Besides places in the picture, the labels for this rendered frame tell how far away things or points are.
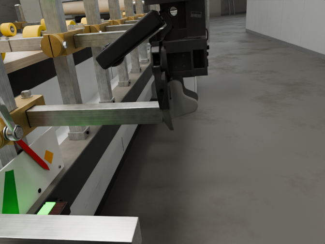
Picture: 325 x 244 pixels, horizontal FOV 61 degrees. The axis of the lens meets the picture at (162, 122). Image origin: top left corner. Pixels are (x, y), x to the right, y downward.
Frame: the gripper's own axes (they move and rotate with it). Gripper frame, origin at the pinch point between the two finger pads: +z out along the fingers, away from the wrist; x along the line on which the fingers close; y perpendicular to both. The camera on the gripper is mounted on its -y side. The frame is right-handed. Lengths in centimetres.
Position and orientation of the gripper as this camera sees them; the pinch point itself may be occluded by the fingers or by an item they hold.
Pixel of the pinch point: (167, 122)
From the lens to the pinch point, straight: 47.3
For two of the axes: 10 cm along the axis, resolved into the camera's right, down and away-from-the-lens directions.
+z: 1.0, 9.2, 3.9
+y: 9.9, -0.4, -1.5
